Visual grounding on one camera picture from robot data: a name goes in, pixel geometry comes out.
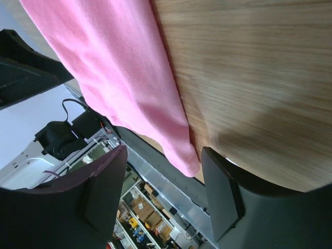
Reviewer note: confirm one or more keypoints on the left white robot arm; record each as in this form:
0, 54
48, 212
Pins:
26, 73

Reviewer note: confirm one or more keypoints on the pink t shirt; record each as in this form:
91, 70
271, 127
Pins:
115, 52

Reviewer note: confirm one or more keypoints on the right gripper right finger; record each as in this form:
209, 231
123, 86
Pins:
247, 211

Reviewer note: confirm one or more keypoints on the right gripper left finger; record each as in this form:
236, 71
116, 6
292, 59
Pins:
76, 210

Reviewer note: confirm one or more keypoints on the aluminium frame rail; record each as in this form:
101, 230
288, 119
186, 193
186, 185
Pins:
24, 165

